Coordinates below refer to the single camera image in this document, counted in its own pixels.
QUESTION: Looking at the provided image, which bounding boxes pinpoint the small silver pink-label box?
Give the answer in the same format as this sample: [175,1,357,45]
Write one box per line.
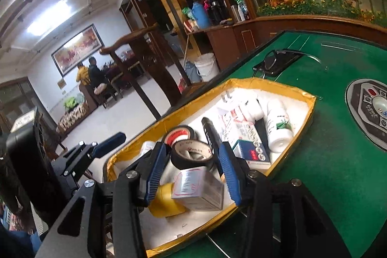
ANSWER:
[171,166,224,212]

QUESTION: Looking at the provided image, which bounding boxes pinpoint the white round bottle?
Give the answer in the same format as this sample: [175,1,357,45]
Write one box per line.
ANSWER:
[266,100,294,153]

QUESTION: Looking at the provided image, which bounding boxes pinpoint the mahjong table centre control panel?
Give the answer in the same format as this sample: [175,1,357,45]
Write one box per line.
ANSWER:
[345,79,387,151]

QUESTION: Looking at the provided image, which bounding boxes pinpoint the white plastic bucket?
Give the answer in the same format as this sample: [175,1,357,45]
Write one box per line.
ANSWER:
[194,53,220,82]

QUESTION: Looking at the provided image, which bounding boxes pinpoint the framed landscape painting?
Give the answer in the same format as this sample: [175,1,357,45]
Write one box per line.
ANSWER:
[51,24,104,77]

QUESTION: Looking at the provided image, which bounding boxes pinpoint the blue thermos jug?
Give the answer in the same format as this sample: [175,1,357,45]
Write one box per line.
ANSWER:
[192,2,211,29]

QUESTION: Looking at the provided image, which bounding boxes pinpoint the wooden counter cabinet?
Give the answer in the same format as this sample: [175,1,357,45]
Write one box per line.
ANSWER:
[190,15,386,70]

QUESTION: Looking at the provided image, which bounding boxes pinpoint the seated person dark jacket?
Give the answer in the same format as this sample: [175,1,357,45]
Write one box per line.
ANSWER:
[88,57,109,96]

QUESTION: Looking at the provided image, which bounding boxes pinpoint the wooden chair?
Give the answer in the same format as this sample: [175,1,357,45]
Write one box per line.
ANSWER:
[98,22,207,121]

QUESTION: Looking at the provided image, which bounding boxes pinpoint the black electrical tape roll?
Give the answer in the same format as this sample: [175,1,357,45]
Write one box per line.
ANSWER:
[171,140,214,170]

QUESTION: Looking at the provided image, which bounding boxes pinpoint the white barcode medicine box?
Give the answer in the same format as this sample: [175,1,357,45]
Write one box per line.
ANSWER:
[217,98,264,149]

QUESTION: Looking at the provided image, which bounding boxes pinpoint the brown tape roll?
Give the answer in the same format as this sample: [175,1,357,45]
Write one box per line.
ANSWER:
[161,125,197,147]

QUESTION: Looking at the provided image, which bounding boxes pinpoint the black smartphone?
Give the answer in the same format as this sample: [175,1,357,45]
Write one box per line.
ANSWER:
[253,49,302,77]

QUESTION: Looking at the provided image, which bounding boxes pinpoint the yellow-edged cardboard box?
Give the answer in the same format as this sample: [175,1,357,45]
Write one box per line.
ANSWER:
[106,77,316,257]

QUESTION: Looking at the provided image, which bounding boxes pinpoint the blue white cigarette box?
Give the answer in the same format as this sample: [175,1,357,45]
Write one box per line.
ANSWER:
[233,140,272,170]

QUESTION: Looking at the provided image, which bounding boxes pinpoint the black rod with silver ring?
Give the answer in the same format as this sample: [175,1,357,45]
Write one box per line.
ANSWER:
[201,117,222,156]

